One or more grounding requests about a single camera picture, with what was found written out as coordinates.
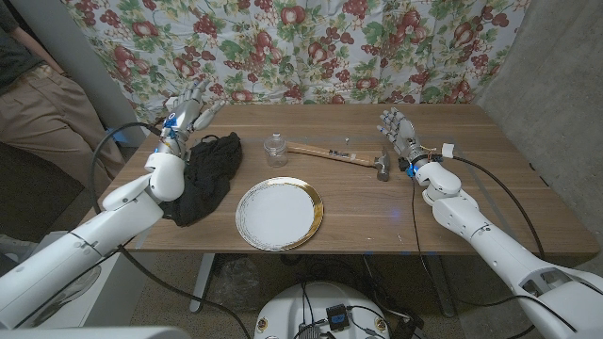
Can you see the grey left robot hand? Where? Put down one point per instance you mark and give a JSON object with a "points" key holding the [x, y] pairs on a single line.
{"points": [[181, 122]]}

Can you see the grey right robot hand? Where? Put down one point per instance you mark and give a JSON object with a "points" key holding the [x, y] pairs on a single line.
{"points": [[402, 134]]}

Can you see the black shorts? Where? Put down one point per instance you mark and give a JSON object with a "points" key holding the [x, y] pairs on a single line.
{"points": [[212, 174]]}

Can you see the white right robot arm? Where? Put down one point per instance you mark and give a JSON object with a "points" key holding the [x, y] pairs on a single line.
{"points": [[466, 216]]}

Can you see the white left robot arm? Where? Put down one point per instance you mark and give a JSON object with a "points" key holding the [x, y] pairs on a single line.
{"points": [[127, 212]]}

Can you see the person's bare forearm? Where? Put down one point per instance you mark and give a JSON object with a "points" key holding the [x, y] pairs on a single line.
{"points": [[35, 47]]}

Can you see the clear glass cup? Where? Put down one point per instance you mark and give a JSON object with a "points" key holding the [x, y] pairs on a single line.
{"points": [[275, 150]]}

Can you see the white gold-rimmed paper plate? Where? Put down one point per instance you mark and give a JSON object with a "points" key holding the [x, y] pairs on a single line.
{"points": [[278, 214]]}

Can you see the blue tape piece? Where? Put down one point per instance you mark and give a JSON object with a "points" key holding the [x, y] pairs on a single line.
{"points": [[118, 136]]}

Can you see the floral fruit-print backdrop cloth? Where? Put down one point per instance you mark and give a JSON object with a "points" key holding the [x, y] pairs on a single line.
{"points": [[301, 47]]}

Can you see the person in khaki trousers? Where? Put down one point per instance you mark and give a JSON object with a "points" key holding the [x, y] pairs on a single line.
{"points": [[42, 117]]}

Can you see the grey table leg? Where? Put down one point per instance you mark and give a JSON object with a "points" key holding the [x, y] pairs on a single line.
{"points": [[442, 282]]}

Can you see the white table leg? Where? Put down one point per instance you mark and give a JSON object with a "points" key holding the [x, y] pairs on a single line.
{"points": [[203, 278]]}

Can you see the crumpled clear plastic bag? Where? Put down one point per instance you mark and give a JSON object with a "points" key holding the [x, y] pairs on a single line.
{"points": [[235, 282]]}

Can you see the black box with blue label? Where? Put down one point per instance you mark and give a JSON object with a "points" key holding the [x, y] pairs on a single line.
{"points": [[337, 318]]}

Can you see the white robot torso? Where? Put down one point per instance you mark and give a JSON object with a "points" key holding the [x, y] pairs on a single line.
{"points": [[292, 306]]}

